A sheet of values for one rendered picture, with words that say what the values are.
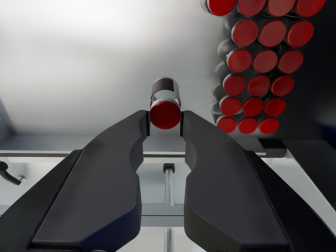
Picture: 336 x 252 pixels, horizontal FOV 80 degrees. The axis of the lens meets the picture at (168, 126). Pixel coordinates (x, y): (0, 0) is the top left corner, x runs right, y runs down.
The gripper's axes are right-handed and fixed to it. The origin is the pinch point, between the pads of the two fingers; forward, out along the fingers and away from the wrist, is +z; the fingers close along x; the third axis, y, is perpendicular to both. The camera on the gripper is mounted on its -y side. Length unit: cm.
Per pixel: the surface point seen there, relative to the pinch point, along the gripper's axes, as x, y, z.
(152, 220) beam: -7, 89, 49
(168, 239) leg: 1, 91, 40
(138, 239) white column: -21, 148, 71
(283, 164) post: 16.0, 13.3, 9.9
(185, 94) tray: 2.2, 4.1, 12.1
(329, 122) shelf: 21.6, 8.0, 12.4
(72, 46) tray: -10.0, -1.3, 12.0
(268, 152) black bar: 13.7, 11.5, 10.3
